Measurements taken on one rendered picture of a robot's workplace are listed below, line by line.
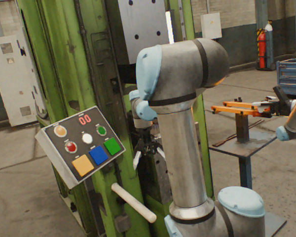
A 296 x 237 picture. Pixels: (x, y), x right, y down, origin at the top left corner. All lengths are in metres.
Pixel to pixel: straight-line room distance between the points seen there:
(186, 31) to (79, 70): 0.82
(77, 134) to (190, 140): 0.74
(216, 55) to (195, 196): 0.33
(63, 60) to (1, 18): 5.64
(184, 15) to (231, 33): 7.50
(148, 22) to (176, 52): 1.01
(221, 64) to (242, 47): 9.07
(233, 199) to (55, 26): 1.55
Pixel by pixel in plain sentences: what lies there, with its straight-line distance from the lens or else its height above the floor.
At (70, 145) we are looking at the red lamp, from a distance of 1.21.
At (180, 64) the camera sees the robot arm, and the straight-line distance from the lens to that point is 0.58.
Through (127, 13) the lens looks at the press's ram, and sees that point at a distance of 1.53.
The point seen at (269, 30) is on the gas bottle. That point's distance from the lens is 8.80.
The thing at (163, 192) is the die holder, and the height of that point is 0.55.
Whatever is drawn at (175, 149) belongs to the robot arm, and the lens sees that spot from 0.61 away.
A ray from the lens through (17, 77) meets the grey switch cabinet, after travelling 6.76.
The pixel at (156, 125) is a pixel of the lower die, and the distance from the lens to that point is 1.63.
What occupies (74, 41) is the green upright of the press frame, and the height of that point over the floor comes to 1.54.
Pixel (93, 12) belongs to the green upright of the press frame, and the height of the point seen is 1.68.
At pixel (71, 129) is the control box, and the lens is 1.25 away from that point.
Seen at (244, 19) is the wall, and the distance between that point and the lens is 9.77.
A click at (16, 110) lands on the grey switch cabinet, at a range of 6.87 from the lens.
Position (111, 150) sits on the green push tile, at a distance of 1.31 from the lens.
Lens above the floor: 1.48
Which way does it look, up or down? 16 degrees down
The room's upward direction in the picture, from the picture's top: 10 degrees counter-clockwise
